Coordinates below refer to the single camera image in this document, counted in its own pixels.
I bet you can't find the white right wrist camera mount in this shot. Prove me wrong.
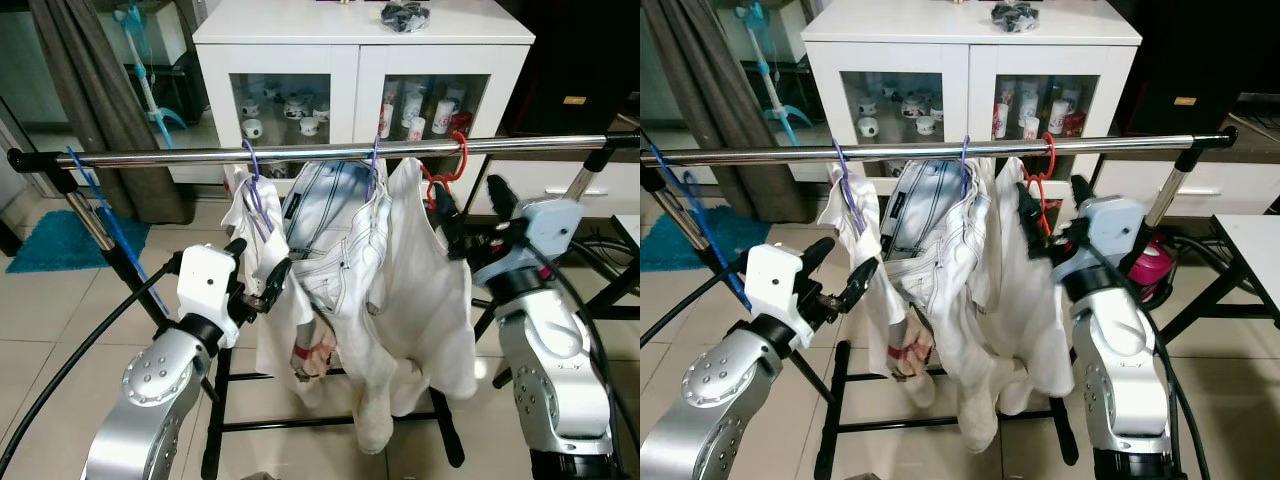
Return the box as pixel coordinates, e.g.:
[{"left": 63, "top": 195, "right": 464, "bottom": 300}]
[
  {"left": 1078, "top": 195, "right": 1147, "bottom": 266},
  {"left": 520, "top": 197, "right": 585, "bottom": 269}
]

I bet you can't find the white blue mop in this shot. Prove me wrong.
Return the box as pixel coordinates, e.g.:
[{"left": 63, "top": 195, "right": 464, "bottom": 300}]
[
  {"left": 113, "top": 3, "right": 188, "bottom": 151},
  {"left": 735, "top": 3, "right": 813, "bottom": 149}
]

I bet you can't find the chrome rail black clothes rack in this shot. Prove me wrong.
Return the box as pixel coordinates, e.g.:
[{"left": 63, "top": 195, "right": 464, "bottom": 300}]
[
  {"left": 640, "top": 127, "right": 1241, "bottom": 480},
  {"left": 5, "top": 128, "right": 641, "bottom": 480}
]

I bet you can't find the grey brown curtain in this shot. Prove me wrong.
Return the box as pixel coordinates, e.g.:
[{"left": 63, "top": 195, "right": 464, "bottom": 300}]
[
  {"left": 28, "top": 0, "right": 206, "bottom": 226},
  {"left": 640, "top": 0, "right": 816, "bottom": 223}
]

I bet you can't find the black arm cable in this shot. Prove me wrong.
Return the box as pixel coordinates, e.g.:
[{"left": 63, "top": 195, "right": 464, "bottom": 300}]
[
  {"left": 1080, "top": 238, "right": 1213, "bottom": 480},
  {"left": 515, "top": 235, "right": 641, "bottom": 471},
  {"left": 0, "top": 252, "right": 187, "bottom": 476},
  {"left": 640, "top": 258, "right": 749, "bottom": 346}
]

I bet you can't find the black speaker cabinet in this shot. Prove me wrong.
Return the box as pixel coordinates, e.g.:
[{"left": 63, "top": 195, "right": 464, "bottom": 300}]
[
  {"left": 1110, "top": 0, "right": 1280, "bottom": 136},
  {"left": 497, "top": 0, "right": 641, "bottom": 138}
]

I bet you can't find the teal floor mat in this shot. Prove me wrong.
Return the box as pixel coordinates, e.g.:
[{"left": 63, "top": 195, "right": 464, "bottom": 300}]
[
  {"left": 640, "top": 205, "right": 746, "bottom": 273},
  {"left": 5, "top": 207, "right": 151, "bottom": 275}
]

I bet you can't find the blue plastic hanger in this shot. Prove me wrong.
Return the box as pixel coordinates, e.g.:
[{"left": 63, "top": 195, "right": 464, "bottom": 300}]
[
  {"left": 64, "top": 146, "right": 169, "bottom": 323},
  {"left": 648, "top": 143, "right": 751, "bottom": 311}
]

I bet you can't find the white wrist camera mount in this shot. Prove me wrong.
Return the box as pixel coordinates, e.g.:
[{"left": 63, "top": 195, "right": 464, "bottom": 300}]
[
  {"left": 520, "top": 197, "right": 585, "bottom": 269},
  {"left": 744, "top": 243, "right": 809, "bottom": 323},
  {"left": 177, "top": 244, "right": 242, "bottom": 323},
  {"left": 1078, "top": 195, "right": 1147, "bottom": 266}
]

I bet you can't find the white glass door cabinet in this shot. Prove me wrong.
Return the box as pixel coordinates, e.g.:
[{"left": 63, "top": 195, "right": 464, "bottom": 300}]
[
  {"left": 192, "top": 0, "right": 537, "bottom": 187},
  {"left": 800, "top": 0, "right": 1143, "bottom": 184}
]

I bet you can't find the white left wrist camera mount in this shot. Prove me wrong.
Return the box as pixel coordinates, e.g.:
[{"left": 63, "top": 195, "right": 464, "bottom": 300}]
[
  {"left": 744, "top": 243, "right": 809, "bottom": 323},
  {"left": 177, "top": 244, "right": 242, "bottom": 323}
]

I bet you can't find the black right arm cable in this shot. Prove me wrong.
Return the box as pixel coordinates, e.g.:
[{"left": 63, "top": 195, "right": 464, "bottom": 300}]
[
  {"left": 1080, "top": 238, "right": 1213, "bottom": 480},
  {"left": 515, "top": 235, "right": 641, "bottom": 471}
]

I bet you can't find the white tank top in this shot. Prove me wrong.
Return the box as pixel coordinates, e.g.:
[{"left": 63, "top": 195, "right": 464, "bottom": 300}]
[
  {"left": 985, "top": 157, "right": 1076, "bottom": 416},
  {"left": 383, "top": 157, "right": 479, "bottom": 419}
]

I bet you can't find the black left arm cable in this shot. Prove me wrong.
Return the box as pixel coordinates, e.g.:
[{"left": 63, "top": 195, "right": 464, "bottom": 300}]
[
  {"left": 640, "top": 258, "right": 749, "bottom": 346},
  {"left": 0, "top": 252, "right": 187, "bottom": 476}
]

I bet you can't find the black ornament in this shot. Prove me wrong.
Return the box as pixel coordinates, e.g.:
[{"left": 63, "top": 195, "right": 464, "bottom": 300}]
[
  {"left": 990, "top": 0, "right": 1041, "bottom": 34},
  {"left": 380, "top": 0, "right": 432, "bottom": 34}
]

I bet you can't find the red plastic hanger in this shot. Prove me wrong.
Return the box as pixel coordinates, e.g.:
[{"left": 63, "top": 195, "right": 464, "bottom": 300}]
[
  {"left": 420, "top": 130, "right": 471, "bottom": 213},
  {"left": 1020, "top": 131, "right": 1057, "bottom": 241}
]

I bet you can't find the pink plastic container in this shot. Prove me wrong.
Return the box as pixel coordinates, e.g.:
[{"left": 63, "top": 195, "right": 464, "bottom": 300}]
[{"left": 1128, "top": 233, "right": 1178, "bottom": 306}]

